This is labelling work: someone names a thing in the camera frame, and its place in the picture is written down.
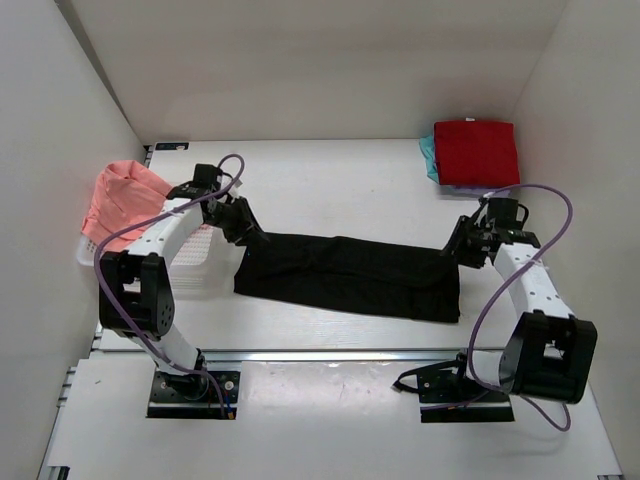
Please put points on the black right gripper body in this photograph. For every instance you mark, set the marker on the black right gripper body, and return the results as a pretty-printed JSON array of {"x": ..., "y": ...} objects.
[{"x": 463, "y": 243}]

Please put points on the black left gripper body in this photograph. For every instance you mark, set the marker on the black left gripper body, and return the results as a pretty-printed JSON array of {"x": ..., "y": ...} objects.
[{"x": 242, "y": 223}]

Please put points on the black t-shirt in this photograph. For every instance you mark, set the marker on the black t-shirt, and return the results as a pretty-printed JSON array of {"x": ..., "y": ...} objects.
[{"x": 352, "y": 276}]

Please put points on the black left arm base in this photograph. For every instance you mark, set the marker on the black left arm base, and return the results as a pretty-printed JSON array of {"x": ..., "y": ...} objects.
[{"x": 214, "y": 397}]

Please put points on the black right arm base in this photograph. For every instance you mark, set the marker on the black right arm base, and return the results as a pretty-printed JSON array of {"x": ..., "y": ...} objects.
[{"x": 447, "y": 396}]

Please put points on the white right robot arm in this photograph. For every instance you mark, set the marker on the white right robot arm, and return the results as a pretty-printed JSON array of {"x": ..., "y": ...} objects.
[{"x": 549, "y": 354}]

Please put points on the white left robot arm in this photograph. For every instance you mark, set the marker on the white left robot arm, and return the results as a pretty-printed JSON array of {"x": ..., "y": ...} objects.
[{"x": 135, "y": 295}]

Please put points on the lavender folded t-shirt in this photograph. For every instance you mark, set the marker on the lavender folded t-shirt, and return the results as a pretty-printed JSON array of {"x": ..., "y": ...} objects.
[{"x": 472, "y": 192}]

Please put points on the white plastic basket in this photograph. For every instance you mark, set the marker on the white plastic basket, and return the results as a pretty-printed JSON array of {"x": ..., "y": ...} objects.
[{"x": 191, "y": 272}]

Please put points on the red folded t-shirt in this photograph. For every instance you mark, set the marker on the red folded t-shirt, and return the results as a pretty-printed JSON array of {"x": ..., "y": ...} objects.
[{"x": 479, "y": 153}]

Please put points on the teal folded t-shirt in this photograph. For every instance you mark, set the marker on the teal folded t-shirt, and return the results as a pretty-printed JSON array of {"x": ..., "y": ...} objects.
[{"x": 427, "y": 148}]

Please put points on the pink t-shirt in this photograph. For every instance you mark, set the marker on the pink t-shirt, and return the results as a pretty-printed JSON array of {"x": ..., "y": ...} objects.
[{"x": 125, "y": 193}]

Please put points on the aluminium table rail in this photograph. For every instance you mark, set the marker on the aluminium table rail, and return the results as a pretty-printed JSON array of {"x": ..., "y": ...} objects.
[{"x": 330, "y": 356}]

